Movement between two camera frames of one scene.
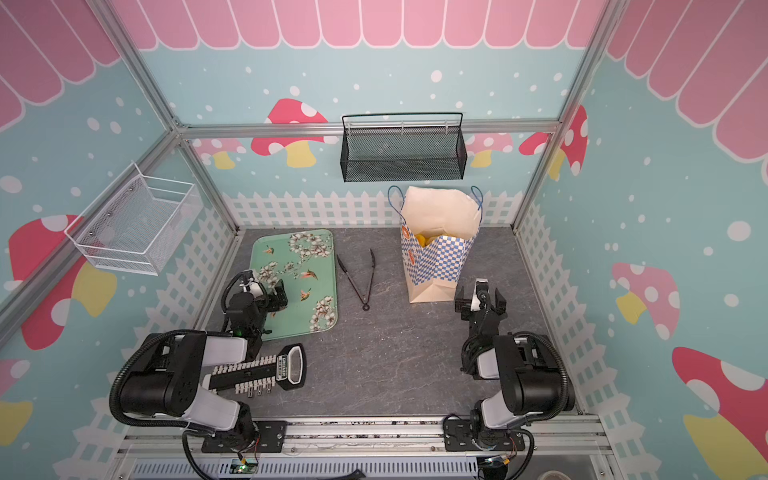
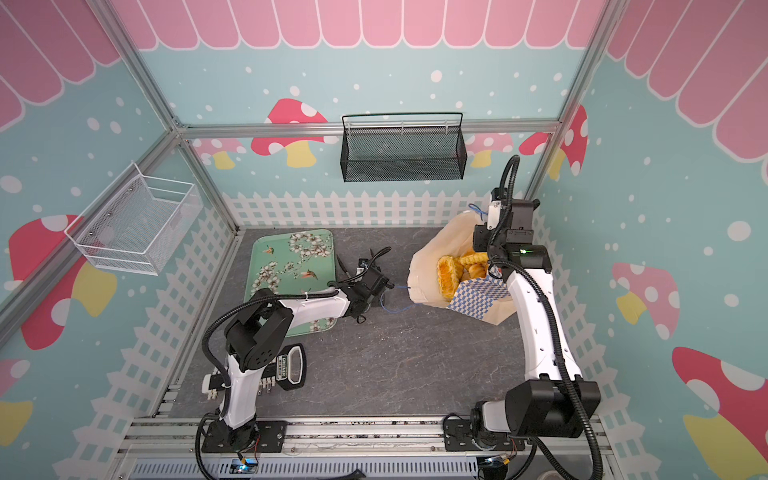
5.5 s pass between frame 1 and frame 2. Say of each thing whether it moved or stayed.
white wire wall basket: stayed
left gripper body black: moved
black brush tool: stayed
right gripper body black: moved
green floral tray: stayed
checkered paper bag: moved
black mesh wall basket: stayed
